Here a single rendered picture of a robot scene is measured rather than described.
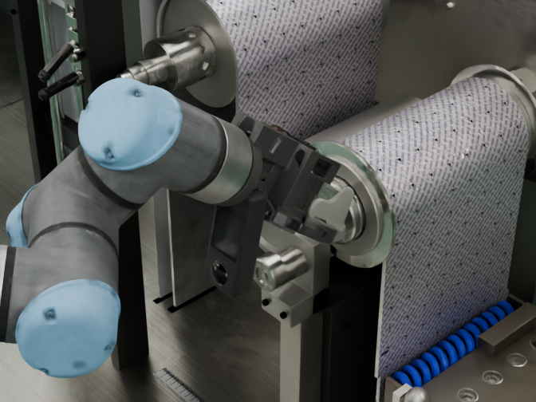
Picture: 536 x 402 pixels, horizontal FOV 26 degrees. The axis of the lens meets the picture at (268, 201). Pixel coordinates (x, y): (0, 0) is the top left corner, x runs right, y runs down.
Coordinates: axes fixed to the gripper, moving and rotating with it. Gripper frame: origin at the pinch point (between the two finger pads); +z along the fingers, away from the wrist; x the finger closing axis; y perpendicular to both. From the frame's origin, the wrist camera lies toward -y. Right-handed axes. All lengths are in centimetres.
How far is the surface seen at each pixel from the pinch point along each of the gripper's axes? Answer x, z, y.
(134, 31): 87, 42, 8
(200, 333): 27.8, 25.0, -23.9
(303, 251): 4.6, 4.3, -3.7
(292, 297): 4.2, 6.1, -9.0
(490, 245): -4.3, 25.0, 6.5
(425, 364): -6.7, 20.7, -9.2
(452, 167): -3.7, 9.6, 12.2
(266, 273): 4.7, 0.4, -7.3
